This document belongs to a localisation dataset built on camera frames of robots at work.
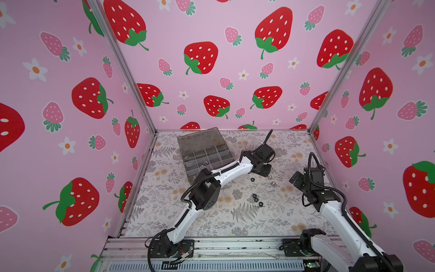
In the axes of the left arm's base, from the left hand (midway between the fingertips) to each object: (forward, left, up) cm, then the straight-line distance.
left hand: (268, 171), depth 91 cm
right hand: (-7, -14, +3) cm, 16 cm away
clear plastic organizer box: (+22, +38, -7) cm, 45 cm away
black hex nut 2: (-15, +5, -9) cm, 18 cm away
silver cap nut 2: (+10, +36, -6) cm, 38 cm away
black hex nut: (-11, +8, -8) cm, 15 cm away
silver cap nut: (-3, -4, -8) cm, 10 cm away
